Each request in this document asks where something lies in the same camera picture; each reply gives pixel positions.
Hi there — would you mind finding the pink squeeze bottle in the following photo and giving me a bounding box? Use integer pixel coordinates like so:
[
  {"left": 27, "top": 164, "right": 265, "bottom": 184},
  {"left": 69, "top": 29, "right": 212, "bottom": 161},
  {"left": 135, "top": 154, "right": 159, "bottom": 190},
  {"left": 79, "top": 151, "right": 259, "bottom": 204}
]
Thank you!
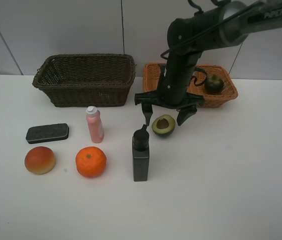
[{"left": 85, "top": 106, "right": 105, "bottom": 143}]

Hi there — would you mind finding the orange mandarin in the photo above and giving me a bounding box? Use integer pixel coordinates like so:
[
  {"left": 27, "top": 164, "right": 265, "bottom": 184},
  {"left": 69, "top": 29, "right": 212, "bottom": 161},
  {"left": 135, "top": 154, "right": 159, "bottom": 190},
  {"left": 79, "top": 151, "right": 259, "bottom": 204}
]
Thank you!
[{"left": 75, "top": 146, "right": 107, "bottom": 178}]

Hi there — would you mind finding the round bread bun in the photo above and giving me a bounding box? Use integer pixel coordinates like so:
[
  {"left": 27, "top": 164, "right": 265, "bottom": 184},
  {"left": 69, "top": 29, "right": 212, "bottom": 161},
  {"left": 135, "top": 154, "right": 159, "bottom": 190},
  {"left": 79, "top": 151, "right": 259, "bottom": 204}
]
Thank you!
[{"left": 24, "top": 146, "right": 56, "bottom": 175}]

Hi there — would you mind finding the dark mangosteen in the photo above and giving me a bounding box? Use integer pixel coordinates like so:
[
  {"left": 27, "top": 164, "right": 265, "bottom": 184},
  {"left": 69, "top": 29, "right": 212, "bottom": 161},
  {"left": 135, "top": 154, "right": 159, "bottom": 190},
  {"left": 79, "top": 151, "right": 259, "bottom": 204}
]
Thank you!
[{"left": 204, "top": 74, "right": 224, "bottom": 95}]

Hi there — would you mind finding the dark square bottle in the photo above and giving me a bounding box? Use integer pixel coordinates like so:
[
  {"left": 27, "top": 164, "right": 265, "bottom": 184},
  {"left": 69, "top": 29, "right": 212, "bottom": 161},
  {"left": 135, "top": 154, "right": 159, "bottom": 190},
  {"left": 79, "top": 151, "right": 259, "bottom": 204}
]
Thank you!
[{"left": 132, "top": 124, "right": 150, "bottom": 182}]

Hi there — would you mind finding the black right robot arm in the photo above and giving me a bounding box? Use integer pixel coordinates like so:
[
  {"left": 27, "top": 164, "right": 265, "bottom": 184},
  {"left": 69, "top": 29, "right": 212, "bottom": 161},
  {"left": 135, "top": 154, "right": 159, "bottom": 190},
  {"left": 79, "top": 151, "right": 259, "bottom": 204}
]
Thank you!
[{"left": 134, "top": 0, "right": 282, "bottom": 126}]

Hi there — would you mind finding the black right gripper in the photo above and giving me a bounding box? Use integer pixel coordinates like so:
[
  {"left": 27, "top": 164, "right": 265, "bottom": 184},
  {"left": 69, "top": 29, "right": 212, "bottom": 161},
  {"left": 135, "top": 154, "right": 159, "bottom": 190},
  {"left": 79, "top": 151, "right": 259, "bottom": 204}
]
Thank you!
[{"left": 134, "top": 52, "right": 204, "bottom": 126}]

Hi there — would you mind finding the dark brown wicker basket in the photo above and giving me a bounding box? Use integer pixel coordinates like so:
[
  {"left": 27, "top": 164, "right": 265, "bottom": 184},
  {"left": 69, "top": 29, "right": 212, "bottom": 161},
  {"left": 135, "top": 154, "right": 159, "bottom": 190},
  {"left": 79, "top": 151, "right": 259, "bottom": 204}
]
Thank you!
[{"left": 32, "top": 53, "right": 136, "bottom": 108}]

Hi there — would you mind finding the black whiteboard eraser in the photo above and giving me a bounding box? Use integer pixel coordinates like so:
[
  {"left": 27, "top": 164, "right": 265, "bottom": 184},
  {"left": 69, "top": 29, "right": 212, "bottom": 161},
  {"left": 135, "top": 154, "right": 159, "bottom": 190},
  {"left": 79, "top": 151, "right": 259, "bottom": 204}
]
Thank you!
[{"left": 25, "top": 123, "right": 70, "bottom": 144}]

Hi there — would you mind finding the half avocado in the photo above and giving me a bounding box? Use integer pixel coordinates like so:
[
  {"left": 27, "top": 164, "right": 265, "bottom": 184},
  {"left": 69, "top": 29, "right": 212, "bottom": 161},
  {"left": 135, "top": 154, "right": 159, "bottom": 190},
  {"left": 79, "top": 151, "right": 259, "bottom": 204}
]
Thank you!
[{"left": 151, "top": 114, "right": 176, "bottom": 138}]

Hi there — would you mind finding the orange wicker basket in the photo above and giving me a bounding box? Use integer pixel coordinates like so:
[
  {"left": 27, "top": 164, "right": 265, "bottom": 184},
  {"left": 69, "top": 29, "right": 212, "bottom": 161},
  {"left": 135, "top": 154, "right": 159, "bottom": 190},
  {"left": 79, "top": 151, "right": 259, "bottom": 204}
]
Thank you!
[{"left": 143, "top": 62, "right": 238, "bottom": 108}]

